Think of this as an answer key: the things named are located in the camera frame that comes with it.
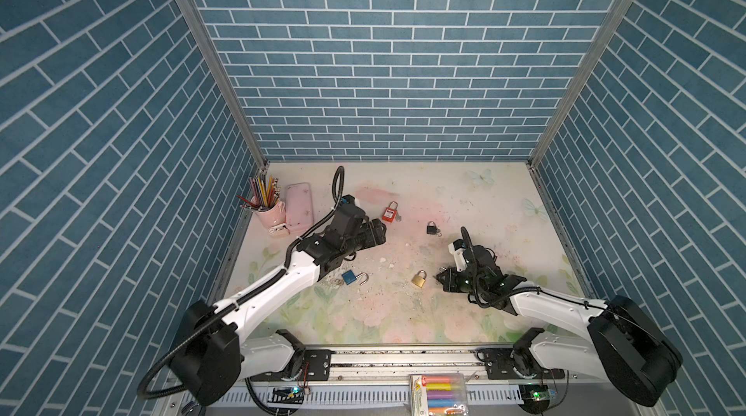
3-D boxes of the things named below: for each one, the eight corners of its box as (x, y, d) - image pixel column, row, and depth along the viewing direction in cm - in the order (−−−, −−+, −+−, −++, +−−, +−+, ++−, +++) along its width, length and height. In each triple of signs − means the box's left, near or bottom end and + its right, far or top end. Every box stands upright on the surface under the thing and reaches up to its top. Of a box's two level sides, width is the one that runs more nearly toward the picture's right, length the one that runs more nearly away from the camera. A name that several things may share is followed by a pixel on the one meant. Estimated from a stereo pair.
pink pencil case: (287, 233, 100) (285, 228, 98) (287, 189, 113) (285, 184, 110) (314, 228, 101) (313, 223, 99) (311, 185, 114) (309, 180, 112)
